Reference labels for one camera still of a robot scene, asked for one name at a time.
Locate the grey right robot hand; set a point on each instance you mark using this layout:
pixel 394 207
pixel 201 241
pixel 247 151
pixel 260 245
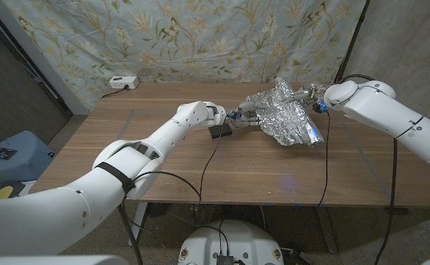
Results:
pixel 312 94

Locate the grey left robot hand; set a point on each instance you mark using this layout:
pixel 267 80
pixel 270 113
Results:
pixel 247 110

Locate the crinkled aluminum foil roll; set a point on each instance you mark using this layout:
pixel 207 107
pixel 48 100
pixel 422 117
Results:
pixel 285 117

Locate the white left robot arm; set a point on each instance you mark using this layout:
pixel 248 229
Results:
pixel 119 169

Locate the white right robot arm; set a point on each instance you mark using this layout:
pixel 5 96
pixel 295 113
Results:
pixel 388 114

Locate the white power strip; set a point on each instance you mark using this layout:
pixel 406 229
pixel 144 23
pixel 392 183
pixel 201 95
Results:
pixel 123 82

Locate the black foam block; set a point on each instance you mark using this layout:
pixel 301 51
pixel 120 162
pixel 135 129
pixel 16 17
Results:
pixel 220 131

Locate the black backdrop pole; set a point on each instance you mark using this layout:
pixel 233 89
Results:
pixel 349 46

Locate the floral printed backdrop cloth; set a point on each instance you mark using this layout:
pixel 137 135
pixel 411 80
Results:
pixel 200 40

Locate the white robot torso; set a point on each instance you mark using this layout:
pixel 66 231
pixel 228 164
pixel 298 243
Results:
pixel 233 239

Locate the black round fan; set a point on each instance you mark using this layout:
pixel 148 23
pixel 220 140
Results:
pixel 159 210

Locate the white table leg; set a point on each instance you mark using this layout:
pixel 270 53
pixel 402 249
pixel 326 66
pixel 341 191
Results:
pixel 138 221
pixel 327 230

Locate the black torso connector box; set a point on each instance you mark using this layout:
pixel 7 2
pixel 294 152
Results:
pixel 225 260

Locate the black power adapter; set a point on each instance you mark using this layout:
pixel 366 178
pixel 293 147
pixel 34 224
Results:
pixel 296 255

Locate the blue plastic bin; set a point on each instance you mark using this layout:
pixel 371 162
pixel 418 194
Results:
pixel 20 162

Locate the black printed card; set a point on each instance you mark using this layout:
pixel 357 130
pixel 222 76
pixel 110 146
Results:
pixel 2 153

